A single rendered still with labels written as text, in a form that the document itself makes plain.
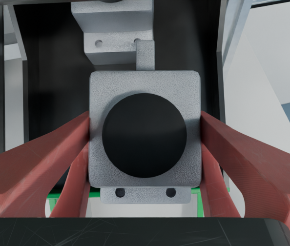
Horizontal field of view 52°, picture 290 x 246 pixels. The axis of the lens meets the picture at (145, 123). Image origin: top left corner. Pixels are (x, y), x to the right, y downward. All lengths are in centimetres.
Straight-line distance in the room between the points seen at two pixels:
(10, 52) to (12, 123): 10
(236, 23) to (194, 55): 6
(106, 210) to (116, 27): 25
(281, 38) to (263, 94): 46
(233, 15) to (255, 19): 73
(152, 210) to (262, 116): 36
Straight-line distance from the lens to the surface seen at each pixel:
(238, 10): 26
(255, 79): 70
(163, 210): 37
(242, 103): 66
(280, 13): 102
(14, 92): 33
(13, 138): 34
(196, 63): 22
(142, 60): 16
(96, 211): 38
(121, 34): 19
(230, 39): 28
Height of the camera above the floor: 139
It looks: 62 degrees down
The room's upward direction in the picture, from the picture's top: 4 degrees counter-clockwise
